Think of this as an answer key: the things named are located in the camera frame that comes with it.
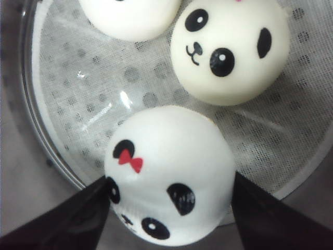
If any stainless steel steamer pot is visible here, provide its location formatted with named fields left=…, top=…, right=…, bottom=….
left=1, top=1, right=332, bottom=234

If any panda bun pink bow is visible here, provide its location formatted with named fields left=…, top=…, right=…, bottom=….
left=171, top=1, right=290, bottom=106

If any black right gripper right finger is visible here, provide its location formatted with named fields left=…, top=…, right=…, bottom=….
left=232, top=172, right=332, bottom=249

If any white mesh steamer liner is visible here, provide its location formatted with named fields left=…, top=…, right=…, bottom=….
left=32, top=1, right=332, bottom=198

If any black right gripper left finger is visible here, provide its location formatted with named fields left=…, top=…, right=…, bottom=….
left=1, top=177, right=110, bottom=249

